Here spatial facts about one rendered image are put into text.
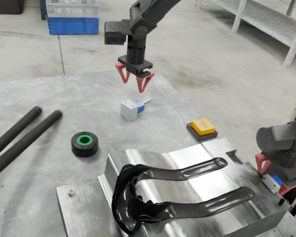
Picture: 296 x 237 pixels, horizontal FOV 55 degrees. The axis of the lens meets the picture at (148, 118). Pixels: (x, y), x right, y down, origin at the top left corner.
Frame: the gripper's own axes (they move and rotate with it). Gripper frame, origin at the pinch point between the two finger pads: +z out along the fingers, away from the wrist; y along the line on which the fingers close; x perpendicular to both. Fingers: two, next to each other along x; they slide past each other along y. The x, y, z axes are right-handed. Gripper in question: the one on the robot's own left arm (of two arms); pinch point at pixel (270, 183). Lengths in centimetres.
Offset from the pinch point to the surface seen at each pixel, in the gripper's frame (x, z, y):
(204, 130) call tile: -4.3, 1.2, -26.2
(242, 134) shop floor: 103, 85, -90
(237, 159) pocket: -5.5, -2.0, -9.1
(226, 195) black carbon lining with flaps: -18.0, -3.7, 1.1
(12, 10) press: -44, 84, -392
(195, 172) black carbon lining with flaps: -20.9, -3.1, -8.0
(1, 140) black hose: -65, -1, -36
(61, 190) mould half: -54, -1, -15
